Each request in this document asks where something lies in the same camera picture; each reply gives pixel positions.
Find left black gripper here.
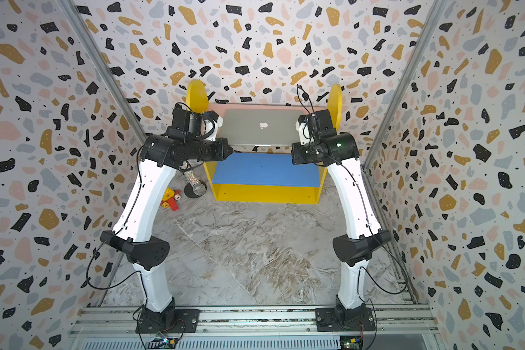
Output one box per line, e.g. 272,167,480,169
189,138,236,163

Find silver laptop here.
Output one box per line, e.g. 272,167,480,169
218,109,303,147

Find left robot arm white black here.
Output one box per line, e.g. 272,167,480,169
100,135,233,313

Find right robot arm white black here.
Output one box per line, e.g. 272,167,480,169
292,131,392,314

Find yellow shelf pink blue boards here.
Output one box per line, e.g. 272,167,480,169
187,80,327,204

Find glitter tube on black base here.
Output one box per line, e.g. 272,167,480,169
183,169,207,198

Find red yellow toy vehicle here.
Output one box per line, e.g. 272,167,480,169
160,188,182,211

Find right circuit board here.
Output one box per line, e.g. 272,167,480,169
339,335,363,350

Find left green circuit board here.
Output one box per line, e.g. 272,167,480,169
147,333,178,349

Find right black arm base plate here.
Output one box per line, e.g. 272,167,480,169
315,305,376,332

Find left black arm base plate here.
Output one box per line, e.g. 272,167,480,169
136,309,201,334

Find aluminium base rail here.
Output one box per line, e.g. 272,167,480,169
68,304,444,349

